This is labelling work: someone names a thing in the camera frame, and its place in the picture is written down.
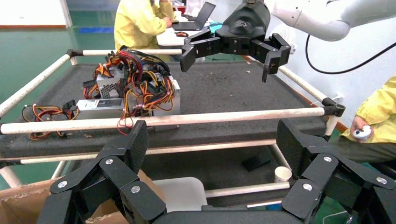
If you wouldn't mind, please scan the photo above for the white office desk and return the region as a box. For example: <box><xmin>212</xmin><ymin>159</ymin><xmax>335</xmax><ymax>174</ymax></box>
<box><xmin>156</xmin><ymin>18</ymin><xmax>224</xmax><ymax>51</ymax></box>

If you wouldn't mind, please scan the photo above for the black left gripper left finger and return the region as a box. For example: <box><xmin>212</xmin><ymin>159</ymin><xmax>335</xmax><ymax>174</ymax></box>
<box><xmin>37</xmin><ymin>119</ymin><xmax>168</xmax><ymax>224</ymax></box>

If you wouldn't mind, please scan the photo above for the white paper cup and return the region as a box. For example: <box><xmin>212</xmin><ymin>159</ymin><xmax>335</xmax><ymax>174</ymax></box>
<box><xmin>274</xmin><ymin>166</ymin><xmax>293</xmax><ymax>183</ymax></box>

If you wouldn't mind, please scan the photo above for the grey felt cart mat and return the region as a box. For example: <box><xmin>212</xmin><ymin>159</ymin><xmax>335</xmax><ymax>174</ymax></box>
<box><xmin>0</xmin><ymin>60</ymin><xmax>329</xmax><ymax>159</ymax></box>

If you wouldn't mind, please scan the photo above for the white pipe cart frame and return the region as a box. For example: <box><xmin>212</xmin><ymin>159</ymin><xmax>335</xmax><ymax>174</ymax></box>
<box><xmin>0</xmin><ymin>49</ymin><xmax>347</xmax><ymax>206</ymax></box>

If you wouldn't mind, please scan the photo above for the black laptop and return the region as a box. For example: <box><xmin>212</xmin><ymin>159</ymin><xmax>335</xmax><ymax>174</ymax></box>
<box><xmin>171</xmin><ymin>1</ymin><xmax>217</xmax><ymax>32</ymax></box>

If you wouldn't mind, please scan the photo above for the silver power supply with label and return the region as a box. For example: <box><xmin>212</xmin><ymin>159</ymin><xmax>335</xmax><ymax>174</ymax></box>
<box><xmin>21</xmin><ymin>98</ymin><xmax>125</xmax><ymax>141</ymax></box>

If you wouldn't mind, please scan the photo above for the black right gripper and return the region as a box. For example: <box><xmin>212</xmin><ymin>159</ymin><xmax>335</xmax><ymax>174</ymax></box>
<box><xmin>180</xmin><ymin>1</ymin><xmax>292</xmax><ymax>84</ymax></box>

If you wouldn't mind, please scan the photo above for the flat black block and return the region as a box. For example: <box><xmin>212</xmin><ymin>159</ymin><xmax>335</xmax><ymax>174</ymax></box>
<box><xmin>241</xmin><ymin>154</ymin><xmax>272</xmax><ymax>173</ymax></box>

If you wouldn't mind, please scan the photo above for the blue floor mat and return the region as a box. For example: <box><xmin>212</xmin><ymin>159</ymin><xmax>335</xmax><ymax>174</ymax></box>
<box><xmin>77</xmin><ymin>27</ymin><xmax>116</xmax><ymax>34</ymax></box>

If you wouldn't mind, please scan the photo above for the cardboard box with dividers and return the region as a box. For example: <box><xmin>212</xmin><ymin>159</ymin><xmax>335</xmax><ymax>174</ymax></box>
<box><xmin>0</xmin><ymin>169</ymin><xmax>165</xmax><ymax>224</ymax></box>

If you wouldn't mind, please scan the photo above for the white handheld remote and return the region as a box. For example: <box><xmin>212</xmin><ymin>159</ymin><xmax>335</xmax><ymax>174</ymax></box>
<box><xmin>353</xmin><ymin>125</ymin><xmax>373</xmax><ymax>141</ymax></box>

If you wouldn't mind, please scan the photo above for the bare hand of person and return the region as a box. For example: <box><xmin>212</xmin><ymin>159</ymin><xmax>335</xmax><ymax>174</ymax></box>
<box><xmin>349</xmin><ymin>116</ymin><xmax>375</xmax><ymax>143</ymax></box>

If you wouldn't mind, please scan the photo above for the person in yellow jacket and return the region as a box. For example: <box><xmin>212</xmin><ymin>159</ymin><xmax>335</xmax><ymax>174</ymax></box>
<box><xmin>335</xmin><ymin>76</ymin><xmax>396</xmax><ymax>166</ymax></box>
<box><xmin>113</xmin><ymin>0</ymin><xmax>177</xmax><ymax>51</ymax></box>

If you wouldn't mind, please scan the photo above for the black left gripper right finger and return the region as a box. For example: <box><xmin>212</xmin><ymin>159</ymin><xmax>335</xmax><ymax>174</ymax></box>
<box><xmin>276</xmin><ymin>119</ymin><xmax>396</xmax><ymax>224</ymax></box>

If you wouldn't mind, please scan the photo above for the power supply with coloured wires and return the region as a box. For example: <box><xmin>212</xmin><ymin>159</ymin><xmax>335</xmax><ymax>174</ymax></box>
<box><xmin>117</xmin><ymin>69</ymin><xmax>182</xmax><ymax>137</ymax></box>

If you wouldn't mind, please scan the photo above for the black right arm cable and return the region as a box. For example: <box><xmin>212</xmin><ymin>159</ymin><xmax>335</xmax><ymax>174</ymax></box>
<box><xmin>304</xmin><ymin>34</ymin><xmax>396</xmax><ymax>76</ymax></box>

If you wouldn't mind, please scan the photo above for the power supply with black wires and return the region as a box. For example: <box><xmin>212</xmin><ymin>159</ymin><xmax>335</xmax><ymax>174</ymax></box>
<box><xmin>118</xmin><ymin>46</ymin><xmax>171</xmax><ymax>118</ymax></box>

